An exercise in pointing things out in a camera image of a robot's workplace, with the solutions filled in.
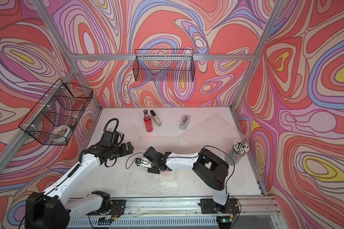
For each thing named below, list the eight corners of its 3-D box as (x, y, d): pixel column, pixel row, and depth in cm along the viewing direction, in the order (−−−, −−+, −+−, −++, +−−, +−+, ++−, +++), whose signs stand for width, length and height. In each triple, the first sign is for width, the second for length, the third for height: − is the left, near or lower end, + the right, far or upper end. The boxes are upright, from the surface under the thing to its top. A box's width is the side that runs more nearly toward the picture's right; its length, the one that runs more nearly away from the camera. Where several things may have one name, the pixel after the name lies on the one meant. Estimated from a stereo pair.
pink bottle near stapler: (146, 132, 106) (142, 114, 90) (147, 127, 109) (143, 109, 93) (152, 132, 106) (149, 114, 90) (153, 127, 109) (150, 109, 93)
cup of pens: (224, 163, 91) (233, 148, 76) (225, 153, 95) (235, 138, 80) (236, 167, 89) (249, 153, 74) (237, 158, 93) (249, 143, 79)
